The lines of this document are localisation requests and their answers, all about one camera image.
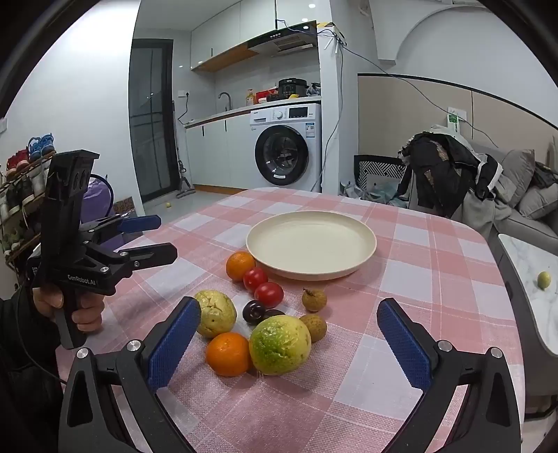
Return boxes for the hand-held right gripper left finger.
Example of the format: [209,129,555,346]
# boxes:
[58,296,202,453]

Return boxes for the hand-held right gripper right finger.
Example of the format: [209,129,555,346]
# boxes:
[377,298,524,453]

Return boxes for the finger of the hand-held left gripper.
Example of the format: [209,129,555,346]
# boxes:
[79,214,163,245]
[85,243,179,279]

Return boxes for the wrinkled yellow guava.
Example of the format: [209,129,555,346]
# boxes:
[193,290,238,339]

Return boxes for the orange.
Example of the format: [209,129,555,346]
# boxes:
[226,251,256,282]
[206,332,254,378]

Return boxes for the yellow green guava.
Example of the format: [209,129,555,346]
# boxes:
[249,315,312,376]

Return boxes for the cream round plate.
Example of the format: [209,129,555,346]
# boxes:
[246,210,377,281]

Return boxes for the person's left forearm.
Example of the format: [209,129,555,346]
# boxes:
[0,285,66,453]

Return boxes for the person's left hand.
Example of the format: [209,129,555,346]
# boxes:
[31,286,106,335]

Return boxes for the cardboard box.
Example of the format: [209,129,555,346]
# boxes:
[112,198,140,217]

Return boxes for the purple hamper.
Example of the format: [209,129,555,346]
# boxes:
[80,173,115,227]

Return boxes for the shoe rack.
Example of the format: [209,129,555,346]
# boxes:
[0,152,57,266]

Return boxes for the upright mop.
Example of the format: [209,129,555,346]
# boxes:
[172,100,195,199]

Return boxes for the blue shoes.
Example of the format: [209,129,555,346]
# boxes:
[28,134,56,160]

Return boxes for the red shoes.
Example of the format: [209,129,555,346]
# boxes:
[6,149,31,170]

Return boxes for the pink checked tablecloth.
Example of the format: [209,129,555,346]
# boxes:
[56,187,526,453]

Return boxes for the brown longan with stem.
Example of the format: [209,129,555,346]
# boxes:
[302,288,327,313]

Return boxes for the black glass door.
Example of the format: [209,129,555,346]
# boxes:
[129,38,176,203]

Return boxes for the red tomato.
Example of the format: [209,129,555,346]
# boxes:
[243,267,269,292]
[254,282,285,308]

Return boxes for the white lower cabinet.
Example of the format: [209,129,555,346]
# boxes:
[185,114,258,190]

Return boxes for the marble side table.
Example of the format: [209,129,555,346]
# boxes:
[497,234,558,395]

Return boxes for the plastic bags heap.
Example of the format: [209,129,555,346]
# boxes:
[340,174,415,207]

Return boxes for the white washing machine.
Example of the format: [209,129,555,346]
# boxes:
[249,103,322,192]

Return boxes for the grey sofa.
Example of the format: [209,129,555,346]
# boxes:
[453,139,558,251]

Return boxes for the pile of dark clothes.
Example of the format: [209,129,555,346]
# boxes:
[398,131,506,223]

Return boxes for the black patterned bag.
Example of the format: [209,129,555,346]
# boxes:
[354,154,408,192]

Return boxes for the small grey pillow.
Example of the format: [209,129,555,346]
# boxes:
[519,183,558,221]

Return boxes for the large grey pillow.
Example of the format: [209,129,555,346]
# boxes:
[497,149,536,207]

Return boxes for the black pressure cooker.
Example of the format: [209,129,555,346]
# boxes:
[278,78,309,99]

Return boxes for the white upper cabinets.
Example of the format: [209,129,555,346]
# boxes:
[190,0,276,72]

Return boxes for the range hood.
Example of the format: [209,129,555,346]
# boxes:
[246,20,318,55]

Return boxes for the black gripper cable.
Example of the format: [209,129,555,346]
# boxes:
[15,298,68,386]

